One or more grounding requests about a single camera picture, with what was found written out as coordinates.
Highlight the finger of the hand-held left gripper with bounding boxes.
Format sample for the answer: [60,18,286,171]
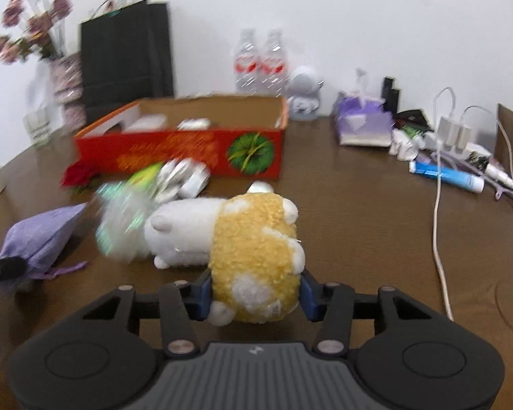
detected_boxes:
[0,255,27,296]

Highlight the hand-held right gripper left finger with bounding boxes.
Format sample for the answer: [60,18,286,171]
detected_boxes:
[81,271,213,358]

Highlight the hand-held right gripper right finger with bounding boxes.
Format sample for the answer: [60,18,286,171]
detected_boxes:
[299,268,433,356]

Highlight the white and yellow plush toy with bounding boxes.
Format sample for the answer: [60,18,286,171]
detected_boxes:
[144,181,307,328]

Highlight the shiny green plastic bag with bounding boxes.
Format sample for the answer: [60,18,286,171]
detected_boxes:
[93,162,166,264]

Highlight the red rose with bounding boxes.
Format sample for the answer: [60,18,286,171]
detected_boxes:
[61,163,102,195]

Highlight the white plastic case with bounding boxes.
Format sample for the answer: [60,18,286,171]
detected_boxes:
[156,158,212,200]

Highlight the red cardboard box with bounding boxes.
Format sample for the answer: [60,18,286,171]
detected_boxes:
[74,94,290,180]

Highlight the clear drinking glass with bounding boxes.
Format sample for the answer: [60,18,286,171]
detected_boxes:
[23,106,54,147]

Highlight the white packet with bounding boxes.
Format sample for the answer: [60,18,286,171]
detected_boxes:
[177,118,210,131]

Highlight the white small gadget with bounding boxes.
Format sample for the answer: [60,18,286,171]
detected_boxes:
[390,130,420,162]

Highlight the purple tissue pack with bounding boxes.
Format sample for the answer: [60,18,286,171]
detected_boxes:
[332,68,395,148]

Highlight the blue tube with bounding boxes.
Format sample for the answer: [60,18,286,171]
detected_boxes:
[408,160,486,194]

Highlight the purple and white vase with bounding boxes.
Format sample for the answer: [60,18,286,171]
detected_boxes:
[49,53,87,127]

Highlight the white charger plug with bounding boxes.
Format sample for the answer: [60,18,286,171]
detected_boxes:
[455,122,475,151]
[437,115,456,149]

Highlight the black upright box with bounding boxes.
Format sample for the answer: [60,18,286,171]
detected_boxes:
[382,76,401,114]

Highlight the white thin tube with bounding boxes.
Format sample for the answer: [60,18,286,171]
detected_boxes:
[484,163,513,191]

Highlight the clear plastic water bottle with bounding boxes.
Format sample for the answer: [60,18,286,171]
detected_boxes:
[259,29,290,97]
[232,29,260,95]

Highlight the black paper bag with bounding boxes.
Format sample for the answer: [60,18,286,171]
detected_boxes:
[79,0,174,125]

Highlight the dried pink flowers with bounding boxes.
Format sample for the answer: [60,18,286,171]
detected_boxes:
[0,0,73,67]

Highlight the brown cardboard piece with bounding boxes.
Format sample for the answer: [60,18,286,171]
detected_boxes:
[494,103,513,181]

